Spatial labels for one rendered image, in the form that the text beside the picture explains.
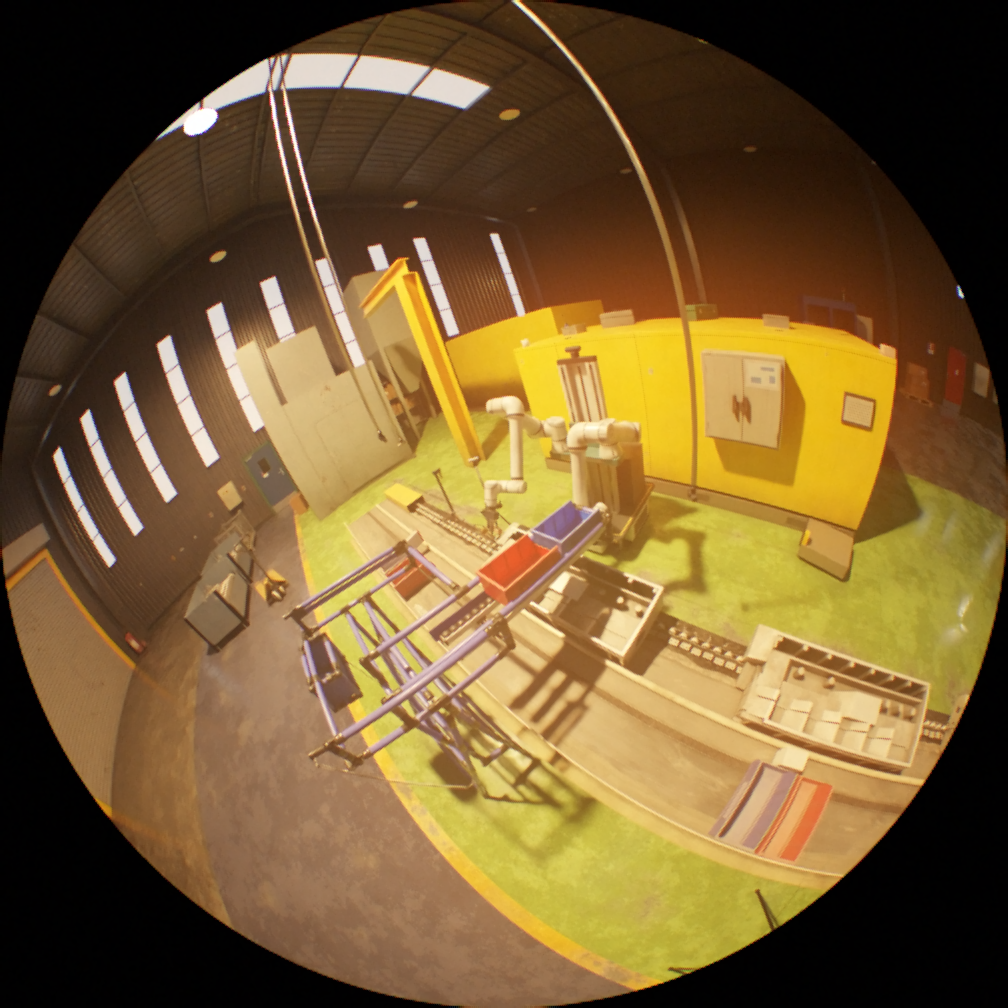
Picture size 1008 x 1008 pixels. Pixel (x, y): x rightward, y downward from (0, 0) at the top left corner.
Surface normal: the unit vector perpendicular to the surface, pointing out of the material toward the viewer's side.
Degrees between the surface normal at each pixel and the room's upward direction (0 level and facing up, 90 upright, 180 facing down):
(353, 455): 90
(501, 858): 0
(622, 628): 10
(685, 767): 0
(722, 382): 90
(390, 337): 90
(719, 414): 90
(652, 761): 0
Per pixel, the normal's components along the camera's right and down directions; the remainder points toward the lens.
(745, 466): -0.69, 0.55
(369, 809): -0.29, -0.80
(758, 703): -0.60, -0.73
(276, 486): 0.66, 0.23
